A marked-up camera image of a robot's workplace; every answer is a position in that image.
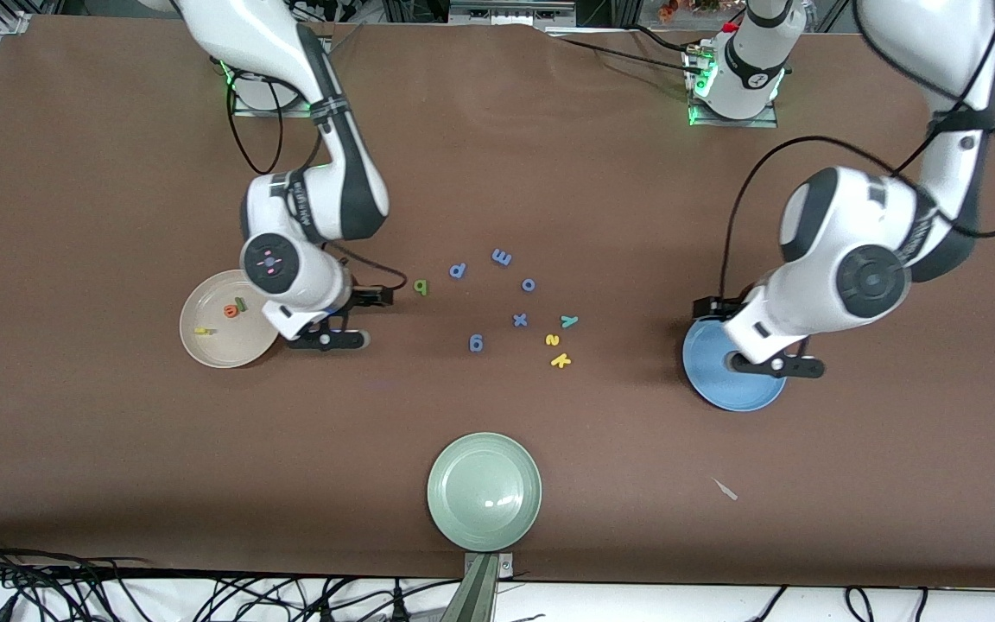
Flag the blue round plate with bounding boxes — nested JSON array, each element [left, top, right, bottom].
[[681, 308, 789, 413]]

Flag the beige round plate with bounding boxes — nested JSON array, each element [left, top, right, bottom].
[[179, 270, 285, 369]]

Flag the green round plate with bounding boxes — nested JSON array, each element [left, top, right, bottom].
[[427, 432, 543, 553]]

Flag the brown table cover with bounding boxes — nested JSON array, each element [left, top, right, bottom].
[[0, 15, 995, 590]]

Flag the orange dried flowers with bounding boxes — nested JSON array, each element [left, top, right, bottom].
[[657, 0, 723, 20]]

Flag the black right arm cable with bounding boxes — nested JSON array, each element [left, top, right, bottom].
[[225, 65, 409, 296]]

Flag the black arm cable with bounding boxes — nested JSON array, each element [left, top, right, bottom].
[[718, 0, 995, 301], [225, 65, 409, 296]]

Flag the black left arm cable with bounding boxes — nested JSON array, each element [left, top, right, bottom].
[[718, 0, 995, 301]]

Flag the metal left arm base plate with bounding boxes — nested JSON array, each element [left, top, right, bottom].
[[689, 48, 780, 129]]

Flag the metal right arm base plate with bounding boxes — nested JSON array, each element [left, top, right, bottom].
[[232, 82, 323, 117]]

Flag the black base power cable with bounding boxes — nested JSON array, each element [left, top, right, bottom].
[[545, 30, 699, 74]]

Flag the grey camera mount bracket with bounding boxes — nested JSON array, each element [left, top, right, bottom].
[[440, 551, 517, 622]]

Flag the silver metal frame beam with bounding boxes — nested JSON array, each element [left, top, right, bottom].
[[448, 0, 578, 27]]

